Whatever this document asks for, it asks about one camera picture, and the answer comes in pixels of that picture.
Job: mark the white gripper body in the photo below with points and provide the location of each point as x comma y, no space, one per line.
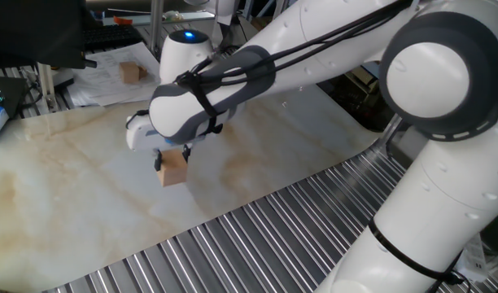
139,134

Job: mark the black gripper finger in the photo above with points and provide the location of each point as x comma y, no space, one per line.
186,154
158,160

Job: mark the light wooden cube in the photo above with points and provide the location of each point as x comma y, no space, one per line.
173,173
129,73

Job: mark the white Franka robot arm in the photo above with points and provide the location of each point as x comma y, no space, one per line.
456,195

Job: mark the stack of printed papers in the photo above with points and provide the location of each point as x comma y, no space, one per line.
102,87

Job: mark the marble pattern mat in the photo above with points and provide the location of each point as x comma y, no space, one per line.
70,183

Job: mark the black keyboard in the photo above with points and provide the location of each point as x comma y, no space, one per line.
110,36

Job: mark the black flat device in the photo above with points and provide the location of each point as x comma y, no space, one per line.
5,93

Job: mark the black monitor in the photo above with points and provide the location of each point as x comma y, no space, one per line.
29,32

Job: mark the black electronic equipment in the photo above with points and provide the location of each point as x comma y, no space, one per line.
355,97

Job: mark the grey wrist camera blue cap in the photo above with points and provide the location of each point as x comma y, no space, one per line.
169,142

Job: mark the aluminium profile post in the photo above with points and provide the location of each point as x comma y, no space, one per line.
389,130
156,24
280,6
45,85

